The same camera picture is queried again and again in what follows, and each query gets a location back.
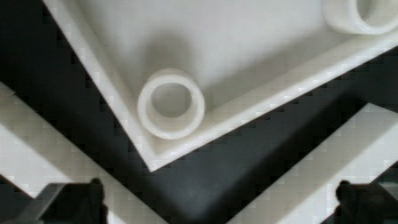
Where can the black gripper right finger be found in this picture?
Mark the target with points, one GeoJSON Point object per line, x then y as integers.
{"type": "Point", "coordinates": [368, 204]}

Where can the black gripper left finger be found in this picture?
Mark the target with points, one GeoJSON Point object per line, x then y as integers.
{"type": "Point", "coordinates": [67, 204]}

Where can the white square tabletop part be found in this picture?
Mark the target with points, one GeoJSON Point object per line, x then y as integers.
{"type": "Point", "coordinates": [199, 62]}

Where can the white U-shaped fence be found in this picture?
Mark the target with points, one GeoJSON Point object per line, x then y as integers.
{"type": "Point", "coordinates": [43, 160]}

